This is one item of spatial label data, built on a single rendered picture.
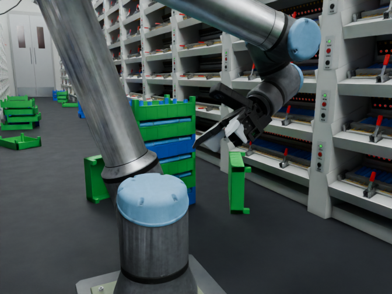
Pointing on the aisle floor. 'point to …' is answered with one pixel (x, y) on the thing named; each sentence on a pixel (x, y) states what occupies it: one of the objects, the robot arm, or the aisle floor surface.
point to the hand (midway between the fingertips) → (205, 140)
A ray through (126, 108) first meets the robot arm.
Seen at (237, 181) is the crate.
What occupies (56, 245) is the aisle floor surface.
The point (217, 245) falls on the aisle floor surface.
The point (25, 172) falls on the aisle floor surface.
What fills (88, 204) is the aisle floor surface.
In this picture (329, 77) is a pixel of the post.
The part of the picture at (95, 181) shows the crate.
